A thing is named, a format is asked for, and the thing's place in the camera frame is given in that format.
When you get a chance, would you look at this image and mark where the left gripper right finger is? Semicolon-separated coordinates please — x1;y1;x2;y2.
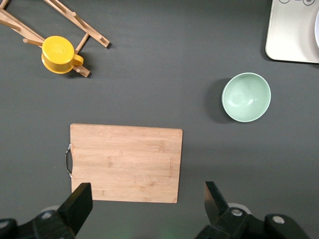
198;181;269;239

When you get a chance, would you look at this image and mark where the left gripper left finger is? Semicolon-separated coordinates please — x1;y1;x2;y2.
31;182;94;239

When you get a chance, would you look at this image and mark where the white round plate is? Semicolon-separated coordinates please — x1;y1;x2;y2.
312;10;319;49

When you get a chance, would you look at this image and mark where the wooden cutting board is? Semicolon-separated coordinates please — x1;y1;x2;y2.
65;123;183;204

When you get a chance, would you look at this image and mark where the pale green bowl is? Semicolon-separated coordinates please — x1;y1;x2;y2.
221;72;272;123

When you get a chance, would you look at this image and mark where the yellow cup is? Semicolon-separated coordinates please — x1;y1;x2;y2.
40;35;85;75

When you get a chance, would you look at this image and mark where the wooden peg cup rack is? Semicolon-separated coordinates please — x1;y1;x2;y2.
0;0;111;79

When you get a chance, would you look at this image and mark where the cream tray with bear print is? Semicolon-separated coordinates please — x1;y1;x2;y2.
264;0;319;64

